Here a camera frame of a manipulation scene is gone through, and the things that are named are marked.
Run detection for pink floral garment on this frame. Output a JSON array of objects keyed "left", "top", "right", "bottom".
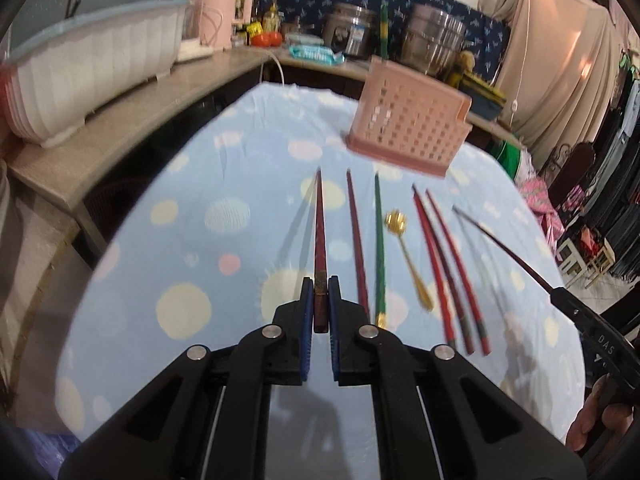
[{"left": 517, "top": 177, "right": 568, "bottom": 241}]

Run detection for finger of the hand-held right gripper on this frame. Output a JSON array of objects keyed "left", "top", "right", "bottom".
[{"left": 547, "top": 285, "right": 608, "bottom": 333}]

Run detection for steel steamer pot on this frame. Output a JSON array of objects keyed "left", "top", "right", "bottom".
[{"left": 401, "top": 3, "right": 468, "bottom": 81}]

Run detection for wet wipes packet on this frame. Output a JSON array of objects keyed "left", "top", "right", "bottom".
[{"left": 289, "top": 43, "right": 347, "bottom": 66}]

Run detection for green cloth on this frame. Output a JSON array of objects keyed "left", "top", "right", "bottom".
[{"left": 492, "top": 140, "right": 523, "bottom": 181}]

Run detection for white ribbed dish tub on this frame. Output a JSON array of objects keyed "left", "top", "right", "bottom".
[{"left": 0, "top": 0, "right": 193, "bottom": 148}]

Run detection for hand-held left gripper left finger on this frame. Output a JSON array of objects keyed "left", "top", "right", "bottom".
[{"left": 57, "top": 276, "right": 316, "bottom": 480}]

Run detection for gold spoon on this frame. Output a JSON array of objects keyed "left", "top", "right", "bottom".
[{"left": 384, "top": 209, "right": 435, "bottom": 311}]

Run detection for yellow bowl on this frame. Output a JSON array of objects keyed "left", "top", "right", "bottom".
[{"left": 465, "top": 72, "right": 507, "bottom": 100}]

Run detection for steel rice cooker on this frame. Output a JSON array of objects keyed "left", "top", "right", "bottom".
[{"left": 321, "top": 2, "right": 377, "bottom": 59}]

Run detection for white stool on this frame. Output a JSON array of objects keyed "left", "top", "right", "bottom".
[{"left": 556, "top": 237, "right": 617, "bottom": 288}]

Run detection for yellow sponge brush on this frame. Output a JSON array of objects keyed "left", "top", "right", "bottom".
[{"left": 457, "top": 51, "right": 476, "bottom": 88}]

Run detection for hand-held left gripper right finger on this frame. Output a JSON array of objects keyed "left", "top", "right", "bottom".
[{"left": 327, "top": 275, "right": 586, "bottom": 480}]

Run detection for white cable with switch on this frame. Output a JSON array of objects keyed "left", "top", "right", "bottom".
[{"left": 510, "top": 0, "right": 533, "bottom": 116}]

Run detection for beige curtain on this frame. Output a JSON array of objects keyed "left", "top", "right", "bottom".
[{"left": 477, "top": 0, "right": 626, "bottom": 161}]

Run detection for dark wooden chair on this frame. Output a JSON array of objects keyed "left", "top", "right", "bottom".
[{"left": 542, "top": 142, "right": 598, "bottom": 221}]

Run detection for pink perforated utensil basket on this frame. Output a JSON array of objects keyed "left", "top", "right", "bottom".
[{"left": 342, "top": 55, "right": 473, "bottom": 178}]

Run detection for pink kitchen appliance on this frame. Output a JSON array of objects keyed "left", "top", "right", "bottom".
[{"left": 200, "top": 0, "right": 255, "bottom": 52}]

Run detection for wooden counter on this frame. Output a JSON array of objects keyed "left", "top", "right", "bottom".
[{"left": 7, "top": 45, "right": 526, "bottom": 221}]

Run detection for blue bowl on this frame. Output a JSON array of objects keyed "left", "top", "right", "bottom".
[{"left": 467, "top": 92, "right": 508, "bottom": 122}]

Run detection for hanging clothes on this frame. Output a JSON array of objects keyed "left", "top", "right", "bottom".
[{"left": 565, "top": 45, "right": 640, "bottom": 286}]

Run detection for dark red chopstick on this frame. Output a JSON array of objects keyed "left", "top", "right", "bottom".
[{"left": 346, "top": 170, "right": 371, "bottom": 318}]

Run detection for person's right hand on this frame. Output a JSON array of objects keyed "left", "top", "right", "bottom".
[{"left": 566, "top": 374, "right": 638, "bottom": 456}]

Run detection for dark brown chopstick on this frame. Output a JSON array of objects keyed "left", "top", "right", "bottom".
[
  {"left": 452, "top": 205, "right": 556, "bottom": 291},
  {"left": 312, "top": 167, "right": 331, "bottom": 333}
]

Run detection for yellow oil bottle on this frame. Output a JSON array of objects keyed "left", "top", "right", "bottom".
[{"left": 261, "top": 0, "right": 281, "bottom": 33}]

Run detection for blue dotted tablecloth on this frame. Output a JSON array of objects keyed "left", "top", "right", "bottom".
[{"left": 55, "top": 82, "right": 588, "bottom": 443}]

